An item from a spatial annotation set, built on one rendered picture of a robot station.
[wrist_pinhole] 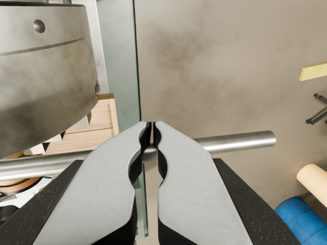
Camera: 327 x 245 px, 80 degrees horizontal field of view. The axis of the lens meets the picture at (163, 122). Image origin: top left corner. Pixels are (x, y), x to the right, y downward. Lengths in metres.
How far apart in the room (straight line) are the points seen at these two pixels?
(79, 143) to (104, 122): 0.10
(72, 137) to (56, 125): 0.37
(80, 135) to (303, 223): 3.27
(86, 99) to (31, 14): 0.11
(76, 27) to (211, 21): 1.37
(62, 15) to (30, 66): 0.06
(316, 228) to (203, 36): 2.86
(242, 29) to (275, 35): 0.32
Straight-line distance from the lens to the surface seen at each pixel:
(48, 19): 0.23
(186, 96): 1.64
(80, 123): 0.33
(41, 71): 0.22
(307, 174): 3.23
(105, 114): 0.57
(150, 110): 1.59
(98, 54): 0.54
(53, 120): 0.23
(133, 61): 0.88
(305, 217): 3.56
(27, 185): 0.41
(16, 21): 0.21
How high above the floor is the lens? 1.39
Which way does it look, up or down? 56 degrees down
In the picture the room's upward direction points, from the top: 151 degrees clockwise
